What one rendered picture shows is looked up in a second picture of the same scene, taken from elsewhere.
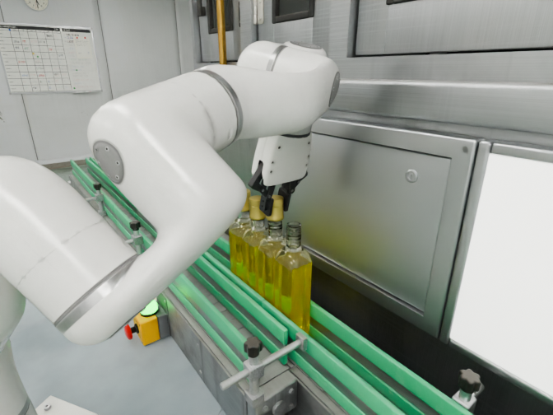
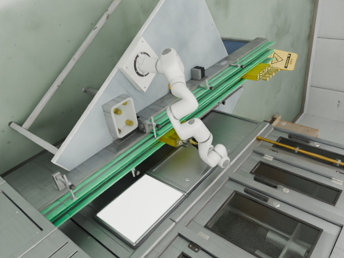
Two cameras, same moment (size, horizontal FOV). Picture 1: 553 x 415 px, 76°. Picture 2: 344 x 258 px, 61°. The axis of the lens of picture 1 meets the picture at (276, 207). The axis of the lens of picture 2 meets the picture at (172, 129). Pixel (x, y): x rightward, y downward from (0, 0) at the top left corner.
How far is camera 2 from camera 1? 1.25 m
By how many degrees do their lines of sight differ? 16
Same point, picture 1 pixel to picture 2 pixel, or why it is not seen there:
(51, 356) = not seen: hidden behind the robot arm
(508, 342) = (142, 185)
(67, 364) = not seen: hidden behind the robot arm
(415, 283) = (160, 172)
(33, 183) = (191, 109)
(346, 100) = (216, 172)
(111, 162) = (191, 122)
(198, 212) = (179, 132)
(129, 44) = not seen: outside the picture
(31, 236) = (183, 109)
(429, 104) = (201, 188)
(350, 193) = (191, 164)
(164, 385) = (154, 91)
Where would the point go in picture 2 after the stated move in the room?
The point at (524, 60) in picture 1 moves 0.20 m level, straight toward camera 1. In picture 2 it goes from (198, 206) to (188, 189)
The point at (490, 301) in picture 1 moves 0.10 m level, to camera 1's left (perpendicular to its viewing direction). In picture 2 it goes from (151, 184) to (156, 169)
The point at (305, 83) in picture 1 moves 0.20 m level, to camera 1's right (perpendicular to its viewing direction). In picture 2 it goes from (205, 157) to (194, 191)
